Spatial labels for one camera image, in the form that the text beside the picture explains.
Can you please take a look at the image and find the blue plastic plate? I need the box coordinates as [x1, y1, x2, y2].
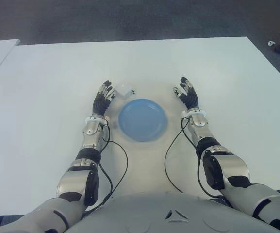
[117, 98, 169, 143]

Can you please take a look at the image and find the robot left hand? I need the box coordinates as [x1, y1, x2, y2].
[91, 79, 117, 118]

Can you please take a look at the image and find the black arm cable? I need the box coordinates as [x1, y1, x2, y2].
[164, 119, 225, 199]
[82, 118, 129, 216]

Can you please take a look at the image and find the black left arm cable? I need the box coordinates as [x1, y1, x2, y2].
[82, 118, 129, 216]

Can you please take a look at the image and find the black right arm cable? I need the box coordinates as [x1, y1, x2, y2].
[164, 119, 225, 199]

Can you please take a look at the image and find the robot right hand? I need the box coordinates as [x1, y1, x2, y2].
[171, 76, 200, 111]

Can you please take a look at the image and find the grey robot torso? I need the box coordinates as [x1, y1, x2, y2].
[64, 192, 280, 233]

